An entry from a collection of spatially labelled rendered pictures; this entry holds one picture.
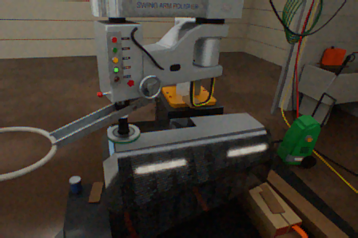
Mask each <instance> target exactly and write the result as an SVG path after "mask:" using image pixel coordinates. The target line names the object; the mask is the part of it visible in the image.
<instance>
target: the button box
mask: <svg viewBox="0 0 358 238"><path fill-rule="evenodd" d="M112 36H115V37H117V43H114V44H113V43H112V42H111V40H110V39H111V38H112ZM104 39H105V57H106V64H107V76H108V82H109V87H114V86H119V85H124V75H123V65H122V45H121V31H120V30H110V31H104ZM113 47H117V48H118V52H117V53H116V54H113V53H112V52H111V49H112V48H113ZM114 57H117V58H118V63H117V64H114V63H113V61H112V60H113V58H114ZM115 66H117V67H118V68H119V72H118V73H114V72H113V68H114V67H115ZM115 76H119V78H120V81H119V82H114V80H113V79H114V77H115Z"/></svg>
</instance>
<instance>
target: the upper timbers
mask: <svg viewBox="0 0 358 238"><path fill-rule="evenodd" d="M263 184H266V185H267V186H268V187H269V188H270V190H271V191H272V193H273V194H274V196H275V197H276V198H277V200H278V201H279V203H280V205H281V206H282V207H283V209H284V210H285V212H283V213H277V214H272V212H271V211H270V210H269V207H268V205H267V204H266V203H265V200H264V199H263V198H262V196H261V195H260V193H257V194H253V195H250V194H249V193H248V192H244V193H243V194H242V195H243V196H244V198H245V199H246V200H247V201H248V203H249V205H251V208H253V210H254V211H255V213H256V214H257V215H258V217H259V218H260V219H261V221H262V222H263V224H264V226H265V227H266V228H267V229H268V230H269V232H270V233H271V235H272V236H273V237H275V236H280V235H284V234H286V232H293V231H296V230H295V229H293V228H292V226H294V225H297V226H298V227H300V226H301V223H302V220H301V219H300V218H299V216H298V215H297V214H296V213H295V212H294V211H293V210H292V209H291V208H290V207H289V206H288V205H287V204H286V203H285V202H284V201H283V200H282V199H281V197H279V196H278V195H277V194H276V192H275V191H274V190H273V189H272V188H271V187H270V186H269V185H268V184H267V183H263ZM263 184H261V185H263Z"/></svg>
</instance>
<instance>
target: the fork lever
mask: <svg viewBox="0 0 358 238"><path fill-rule="evenodd" d="M143 94H144V95H145V96H147V95H149V91H148V90H147V89H144V90H143ZM147 97H149V96H147ZM140 98H142V97H139V98H134V99H130V100H129V103H131V102H134V101H136V100H138V99H140ZM151 102H152V100H146V99H144V98H143V99H141V100H139V101H137V102H134V103H133V104H131V105H129V106H126V107H125V108H123V109H120V110H118V111H117V112H114V111H115V110H116V109H115V107H114V103H115V102H114V103H113V104H110V105H109V106H106V107H105V108H102V109H100V110H98V111H96V112H93V113H92V114H89V115H88V116H85V117H82V118H81V119H79V120H76V121H74V122H72V123H71V124H68V125H65V126H64V127H61V128H60V129H57V130H55V131H53V132H52V133H49V135H50V137H51V136H54V137H55V138H56V139H57V140H56V141H55V142H52V145H53V146H54V145H56V146H57V147H58V149H60V148H62V147H63V146H66V145H68V144H69V143H71V142H74V141H76V140H77V139H80V138H81V137H84V136H85V135H88V134H89V133H92V132H93V131H96V130H98V129H100V128H101V127H104V126H105V125H108V124H110V123H112V122H113V121H116V120H118V119H120V118H121V117H124V116H126V115H128V114H129V113H132V112H134V111H135V110H138V109H140V108H142V107H143V106H146V105H148V104H150V103H151ZM111 112H114V113H112V114H110V115H109V113H111ZM58 149H57V150H58Z"/></svg>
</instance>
